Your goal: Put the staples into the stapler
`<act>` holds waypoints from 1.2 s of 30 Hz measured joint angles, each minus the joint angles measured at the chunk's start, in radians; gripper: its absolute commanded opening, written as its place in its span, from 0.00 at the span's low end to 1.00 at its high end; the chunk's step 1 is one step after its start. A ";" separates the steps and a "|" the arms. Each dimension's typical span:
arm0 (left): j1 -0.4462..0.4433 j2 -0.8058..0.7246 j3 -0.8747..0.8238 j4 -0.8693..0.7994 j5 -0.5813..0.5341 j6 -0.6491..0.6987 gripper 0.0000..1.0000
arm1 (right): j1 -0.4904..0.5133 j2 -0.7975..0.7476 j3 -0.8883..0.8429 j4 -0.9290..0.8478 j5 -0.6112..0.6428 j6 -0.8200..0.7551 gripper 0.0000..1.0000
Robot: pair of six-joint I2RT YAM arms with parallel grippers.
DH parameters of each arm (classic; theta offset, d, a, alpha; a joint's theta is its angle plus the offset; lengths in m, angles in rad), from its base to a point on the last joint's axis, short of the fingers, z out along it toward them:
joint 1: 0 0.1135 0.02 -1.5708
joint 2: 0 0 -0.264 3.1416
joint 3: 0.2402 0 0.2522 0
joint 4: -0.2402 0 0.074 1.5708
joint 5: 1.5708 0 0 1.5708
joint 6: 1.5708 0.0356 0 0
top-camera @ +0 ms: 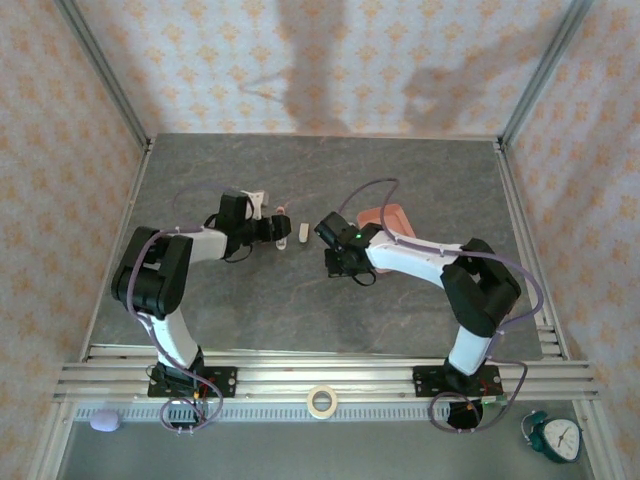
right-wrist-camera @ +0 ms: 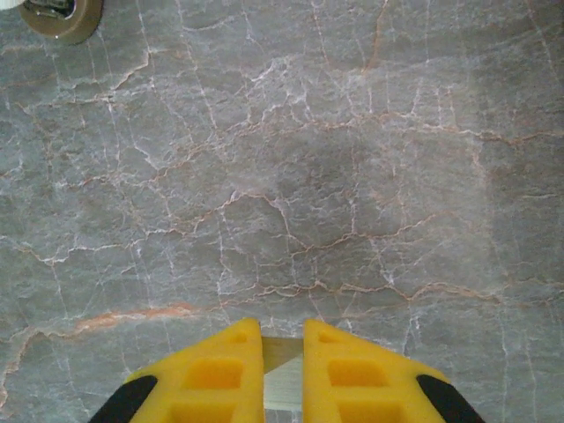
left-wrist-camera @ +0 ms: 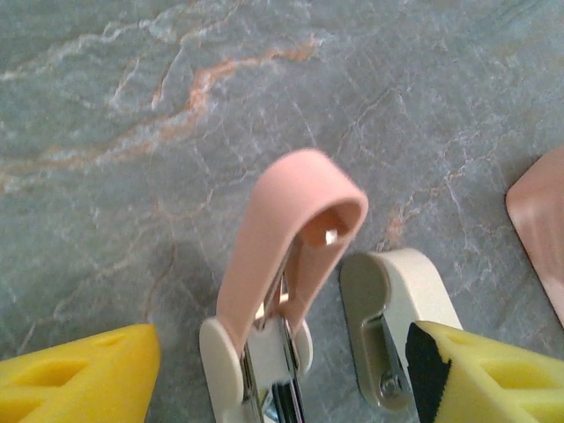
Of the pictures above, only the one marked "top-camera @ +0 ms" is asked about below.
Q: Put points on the pink plastic tray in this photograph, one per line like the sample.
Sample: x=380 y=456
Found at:
x=395 y=217

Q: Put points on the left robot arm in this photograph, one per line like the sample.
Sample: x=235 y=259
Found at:
x=150 y=280

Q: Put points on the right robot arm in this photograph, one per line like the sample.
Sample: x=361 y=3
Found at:
x=480 y=290

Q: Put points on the masking tape roll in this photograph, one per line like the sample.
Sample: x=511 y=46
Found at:
x=310 y=400

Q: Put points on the small green circuit board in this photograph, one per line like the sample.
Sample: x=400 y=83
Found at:
x=495 y=399

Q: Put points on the small purple object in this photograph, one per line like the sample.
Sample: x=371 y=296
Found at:
x=104 y=421

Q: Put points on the green alarm clock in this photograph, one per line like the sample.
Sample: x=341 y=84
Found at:
x=562 y=440

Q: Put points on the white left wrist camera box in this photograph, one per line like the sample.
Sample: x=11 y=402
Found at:
x=257 y=200

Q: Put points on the aluminium side rail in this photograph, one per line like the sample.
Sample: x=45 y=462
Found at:
x=506 y=175
x=133 y=200

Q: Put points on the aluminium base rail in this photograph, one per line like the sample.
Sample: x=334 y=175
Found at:
x=350 y=372

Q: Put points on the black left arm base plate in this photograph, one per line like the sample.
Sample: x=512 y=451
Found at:
x=225 y=382

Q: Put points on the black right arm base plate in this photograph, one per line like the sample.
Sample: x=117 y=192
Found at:
x=425 y=382

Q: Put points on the aluminium frame post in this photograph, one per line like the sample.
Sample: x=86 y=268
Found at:
x=545 y=65
x=100 y=65

